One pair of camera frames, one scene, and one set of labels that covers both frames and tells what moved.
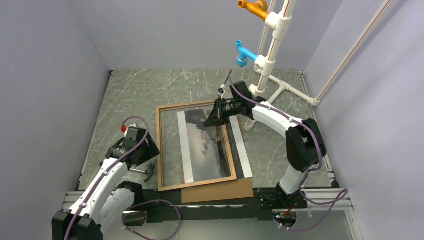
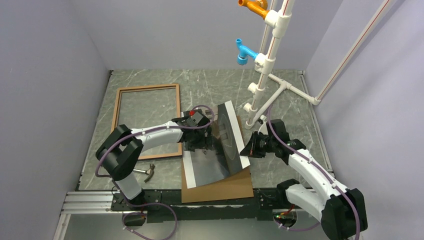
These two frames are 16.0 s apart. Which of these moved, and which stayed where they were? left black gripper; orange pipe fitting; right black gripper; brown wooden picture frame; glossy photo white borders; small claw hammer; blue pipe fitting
Moved: left black gripper; right black gripper; brown wooden picture frame
Stayed: orange pipe fitting; glossy photo white borders; small claw hammer; blue pipe fitting
